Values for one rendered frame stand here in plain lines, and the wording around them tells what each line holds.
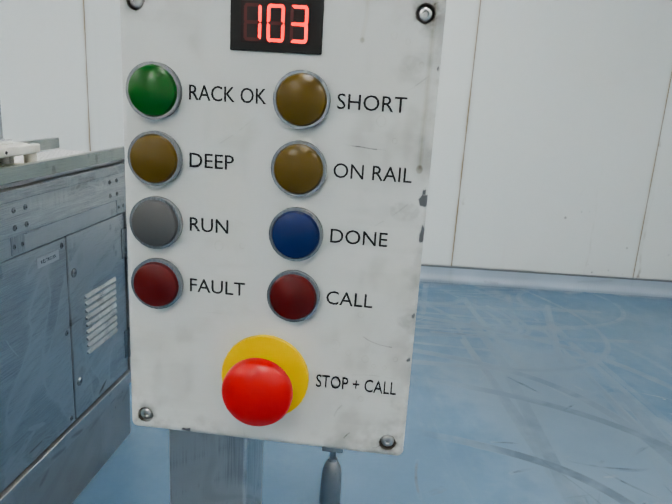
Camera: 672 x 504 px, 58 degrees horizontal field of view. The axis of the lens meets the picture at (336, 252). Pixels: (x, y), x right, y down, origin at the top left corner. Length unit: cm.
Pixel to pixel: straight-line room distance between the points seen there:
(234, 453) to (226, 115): 25
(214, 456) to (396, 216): 24
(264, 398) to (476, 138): 365
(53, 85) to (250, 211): 398
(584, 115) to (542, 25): 60
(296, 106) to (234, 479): 29
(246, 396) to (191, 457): 15
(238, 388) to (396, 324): 9
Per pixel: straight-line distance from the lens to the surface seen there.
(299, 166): 32
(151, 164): 35
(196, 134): 35
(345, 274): 34
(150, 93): 34
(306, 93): 32
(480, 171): 397
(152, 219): 35
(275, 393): 34
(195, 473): 50
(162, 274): 36
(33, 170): 146
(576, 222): 418
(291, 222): 33
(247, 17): 34
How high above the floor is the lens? 116
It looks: 15 degrees down
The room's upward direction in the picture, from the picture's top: 3 degrees clockwise
